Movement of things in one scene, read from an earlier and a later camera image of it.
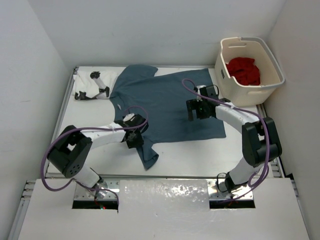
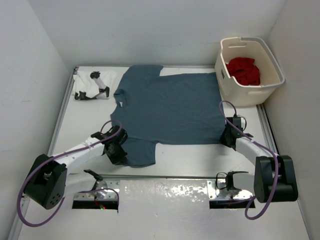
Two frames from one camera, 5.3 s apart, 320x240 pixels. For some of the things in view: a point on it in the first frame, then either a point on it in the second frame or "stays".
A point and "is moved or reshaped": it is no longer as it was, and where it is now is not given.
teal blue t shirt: [163, 97] is moved or reshaped
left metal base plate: [82, 193] stays
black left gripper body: [136, 141] -> [117, 154]
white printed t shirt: [91, 84] stays
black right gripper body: [199, 107] -> [223, 138]
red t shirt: [244, 71] stays
